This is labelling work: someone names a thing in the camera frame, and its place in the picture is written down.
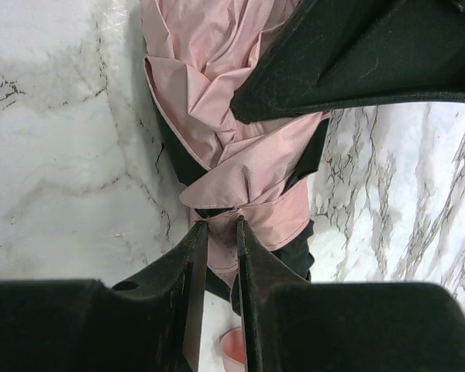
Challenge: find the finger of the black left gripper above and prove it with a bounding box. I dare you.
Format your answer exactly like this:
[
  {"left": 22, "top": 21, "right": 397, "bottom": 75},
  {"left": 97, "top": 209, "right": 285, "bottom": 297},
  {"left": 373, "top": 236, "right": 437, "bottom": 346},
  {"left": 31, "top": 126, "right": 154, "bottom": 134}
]
[{"left": 230, "top": 0, "right": 465, "bottom": 123}]

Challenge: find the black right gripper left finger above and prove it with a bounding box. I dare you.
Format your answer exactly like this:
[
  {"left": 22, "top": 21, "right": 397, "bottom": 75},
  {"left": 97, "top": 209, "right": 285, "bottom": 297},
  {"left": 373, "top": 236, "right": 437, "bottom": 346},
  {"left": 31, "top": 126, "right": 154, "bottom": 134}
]
[{"left": 0, "top": 222, "right": 208, "bottom": 371}]

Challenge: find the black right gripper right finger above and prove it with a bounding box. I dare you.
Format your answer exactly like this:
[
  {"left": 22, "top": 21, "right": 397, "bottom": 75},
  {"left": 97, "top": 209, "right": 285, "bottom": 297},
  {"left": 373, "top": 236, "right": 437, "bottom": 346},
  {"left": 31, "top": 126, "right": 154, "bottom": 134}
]
[{"left": 237, "top": 219, "right": 465, "bottom": 371}]

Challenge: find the pink folding umbrella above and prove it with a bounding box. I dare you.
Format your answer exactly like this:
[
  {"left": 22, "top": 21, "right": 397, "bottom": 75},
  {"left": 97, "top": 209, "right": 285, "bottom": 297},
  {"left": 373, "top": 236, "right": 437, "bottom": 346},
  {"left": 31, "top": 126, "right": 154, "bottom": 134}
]
[{"left": 141, "top": 1, "right": 329, "bottom": 313}]

